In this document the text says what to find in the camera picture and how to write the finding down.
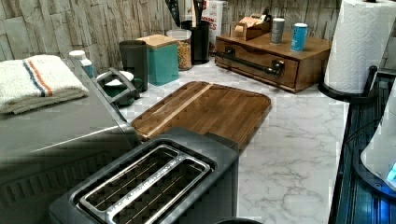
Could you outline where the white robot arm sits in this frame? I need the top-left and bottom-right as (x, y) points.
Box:
(361, 86), (396, 190)

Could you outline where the wooden cutting board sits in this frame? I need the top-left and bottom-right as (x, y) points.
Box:
(132, 81), (271, 150)

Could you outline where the black two-slot toaster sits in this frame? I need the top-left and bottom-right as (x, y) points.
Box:
(49, 128), (238, 224)

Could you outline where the teal canister wooden lid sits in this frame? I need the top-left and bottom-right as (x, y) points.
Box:
(139, 35), (178, 86)

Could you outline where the clear cereal jar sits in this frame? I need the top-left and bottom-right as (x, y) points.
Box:
(166, 29), (192, 71)

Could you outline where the black utensil holder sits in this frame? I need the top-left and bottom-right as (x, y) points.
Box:
(181, 21), (209, 65)

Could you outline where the dark green tumbler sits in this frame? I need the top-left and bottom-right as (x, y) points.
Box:
(119, 40), (148, 92)

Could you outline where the green mug white lid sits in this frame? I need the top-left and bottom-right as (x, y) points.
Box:
(96, 68), (142, 106)

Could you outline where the wooden tea bag organizer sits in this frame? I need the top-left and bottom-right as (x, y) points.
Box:
(231, 14), (272, 40)

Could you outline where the wooden spoon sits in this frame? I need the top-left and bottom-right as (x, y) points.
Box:
(191, 0), (197, 28)

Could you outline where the white cereal box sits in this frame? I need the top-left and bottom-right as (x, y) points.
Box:
(202, 0), (228, 45)

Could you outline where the grey shaker can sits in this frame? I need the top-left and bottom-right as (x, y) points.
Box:
(270, 18), (285, 44)

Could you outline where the blue shaker can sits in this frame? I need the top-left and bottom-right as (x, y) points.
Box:
(290, 22), (308, 51)

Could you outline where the black paper towel holder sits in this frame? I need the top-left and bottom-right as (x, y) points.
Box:
(318, 65), (378, 104)

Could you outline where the blue bottle white cap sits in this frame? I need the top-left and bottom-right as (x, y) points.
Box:
(69, 50), (94, 78)

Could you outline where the silver toaster oven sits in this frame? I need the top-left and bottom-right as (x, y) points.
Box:
(0, 60), (140, 224)

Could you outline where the folded white striped towel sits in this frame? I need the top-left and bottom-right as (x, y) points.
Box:
(0, 55), (89, 114)

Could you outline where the paper towel roll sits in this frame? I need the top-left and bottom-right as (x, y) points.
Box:
(324, 0), (396, 93)

